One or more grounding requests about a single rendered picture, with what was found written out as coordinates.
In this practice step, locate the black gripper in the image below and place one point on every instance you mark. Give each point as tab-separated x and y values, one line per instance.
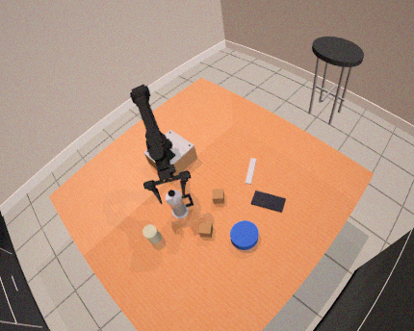
183	176

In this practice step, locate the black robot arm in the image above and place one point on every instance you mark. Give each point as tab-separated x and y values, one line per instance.
158	145

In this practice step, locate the dark grey cylinder with cream top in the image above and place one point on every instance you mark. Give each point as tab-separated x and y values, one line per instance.
151	233

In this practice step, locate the white flat bar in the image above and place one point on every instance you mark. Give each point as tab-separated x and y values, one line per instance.
251	167

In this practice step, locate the glass french press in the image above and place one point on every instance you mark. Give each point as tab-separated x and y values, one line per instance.
177	205

